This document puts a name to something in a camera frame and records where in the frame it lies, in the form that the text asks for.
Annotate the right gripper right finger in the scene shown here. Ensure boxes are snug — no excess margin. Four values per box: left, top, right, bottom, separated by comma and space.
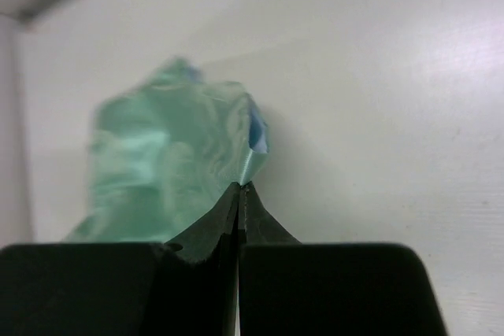
238, 183, 300, 335

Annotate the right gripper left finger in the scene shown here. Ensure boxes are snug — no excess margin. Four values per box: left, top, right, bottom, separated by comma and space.
151, 183, 240, 335

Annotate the green patterned cloth placemat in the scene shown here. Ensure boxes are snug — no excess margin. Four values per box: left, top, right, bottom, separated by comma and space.
68, 59, 269, 242

